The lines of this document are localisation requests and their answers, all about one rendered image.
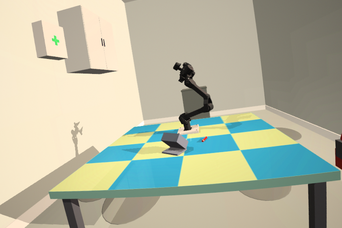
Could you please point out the grey sloped panel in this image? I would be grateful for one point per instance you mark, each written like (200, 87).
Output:
(178, 144)

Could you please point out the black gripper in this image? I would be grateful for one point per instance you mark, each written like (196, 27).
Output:
(177, 67)

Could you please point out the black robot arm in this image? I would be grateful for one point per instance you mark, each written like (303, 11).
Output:
(185, 118)

